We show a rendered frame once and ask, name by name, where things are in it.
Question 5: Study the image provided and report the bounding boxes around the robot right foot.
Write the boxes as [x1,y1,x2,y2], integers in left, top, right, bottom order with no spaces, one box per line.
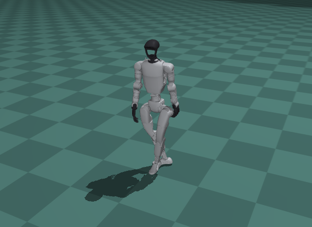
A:
[153,157,173,165]

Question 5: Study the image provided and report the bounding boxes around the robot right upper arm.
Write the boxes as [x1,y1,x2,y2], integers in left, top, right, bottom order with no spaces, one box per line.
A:
[134,61,143,89]

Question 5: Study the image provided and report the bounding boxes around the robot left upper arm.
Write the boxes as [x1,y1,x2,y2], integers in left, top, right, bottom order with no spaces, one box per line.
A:
[162,62,175,91]

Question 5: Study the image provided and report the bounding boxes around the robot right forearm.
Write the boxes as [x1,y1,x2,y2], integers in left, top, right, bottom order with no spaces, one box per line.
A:
[132,87,140,107]

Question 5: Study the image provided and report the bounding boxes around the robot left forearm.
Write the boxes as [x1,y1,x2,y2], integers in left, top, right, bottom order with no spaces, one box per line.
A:
[169,84,179,108]

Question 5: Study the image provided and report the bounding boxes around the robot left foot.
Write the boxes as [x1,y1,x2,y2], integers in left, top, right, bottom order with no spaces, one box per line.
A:
[149,161,161,175]

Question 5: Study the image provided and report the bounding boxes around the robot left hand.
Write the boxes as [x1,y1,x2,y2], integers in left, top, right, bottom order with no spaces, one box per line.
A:
[171,104,179,118]

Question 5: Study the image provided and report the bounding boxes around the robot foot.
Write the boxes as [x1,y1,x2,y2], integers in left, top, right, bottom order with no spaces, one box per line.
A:
[149,161,161,175]
[153,157,173,165]

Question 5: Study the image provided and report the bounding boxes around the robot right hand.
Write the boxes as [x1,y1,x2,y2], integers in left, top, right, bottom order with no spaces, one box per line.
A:
[132,104,138,123]

